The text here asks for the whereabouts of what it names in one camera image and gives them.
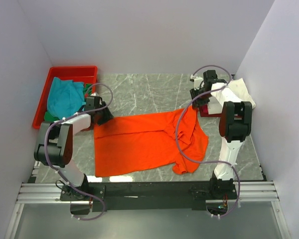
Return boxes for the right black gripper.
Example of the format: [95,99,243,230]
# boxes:
[189,87,211,110]

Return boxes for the orange t shirt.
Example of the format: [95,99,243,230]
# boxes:
[94,108,209,177]

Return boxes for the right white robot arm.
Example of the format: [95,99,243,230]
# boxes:
[190,70,256,199]

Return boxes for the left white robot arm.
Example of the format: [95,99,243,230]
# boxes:
[34,93,114,201]

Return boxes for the folded red t shirt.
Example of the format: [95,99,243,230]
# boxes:
[199,105,221,118]

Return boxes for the folded white t shirt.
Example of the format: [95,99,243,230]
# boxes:
[206,78,256,113]

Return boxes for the blue t shirt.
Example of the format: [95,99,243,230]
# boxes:
[47,76,87,118]

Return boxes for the red plastic bin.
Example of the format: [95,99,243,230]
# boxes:
[32,66,98,129]

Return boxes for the green t shirt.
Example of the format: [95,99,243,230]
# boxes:
[43,83,94,122]

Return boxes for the black mounting base bar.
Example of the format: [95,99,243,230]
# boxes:
[60,179,238,215]

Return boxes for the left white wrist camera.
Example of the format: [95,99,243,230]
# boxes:
[90,92,99,97]

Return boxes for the aluminium rail frame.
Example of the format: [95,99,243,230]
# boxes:
[4,181,291,239]

